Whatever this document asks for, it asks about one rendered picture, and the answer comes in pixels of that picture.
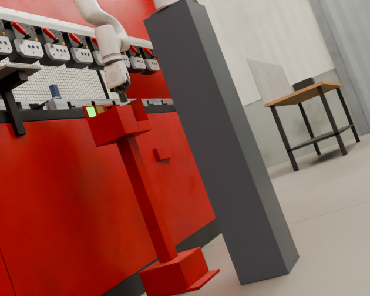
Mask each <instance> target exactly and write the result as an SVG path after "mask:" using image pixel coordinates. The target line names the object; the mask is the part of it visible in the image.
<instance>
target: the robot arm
mask: <svg viewBox="0 0 370 296"><path fill-rule="evenodd" d="M73 1H74V3H75V5H76V6H77V8H78V10H79V12H80V14H81V16H82V18H83V19H84V20H85V21H86V22H87V23H89V24H91V25H94V26H97V28H96V29H95V35H96V39H97V44H98V46H99V50H100V54H101V57H102V61H103V62H102V63H103V64H104V65H105V67H104V73H105V80H106V85H107V88H108V89H110V92H116V93H117V94H118V95H119V99H120V102H121V103H125V102H128V100H127V95H126V92H127V87H129V86H130V85H131V83H130V76H129V73H128V71H127V68H126V66H125V64H124V62H123V61H122V60H123V59H122V56H121V52H125V51H127V50H128V49H129V48H130V40H129V37H128V35H127V33H126V31H125V30H124V28H123V27H122V25H121V24H120V23H119V21H118V20H117V19H115V18H114V17H113V16H111V15H110V14H108V13H107V12H105V11H103V10H102V9H101V8H100V7H99V5H98V3H97V1H96V0H73ZM177 1H179V0H153V3H154V6H155V8H156V10H155V11H154V12H153V13H151V14H150V16H152V15H154V14H156V13H157V12H159V11H161V10H162V9H164V8H166V7H168V6H170V5H171V4H173V3H175V2H177Z"/></svg>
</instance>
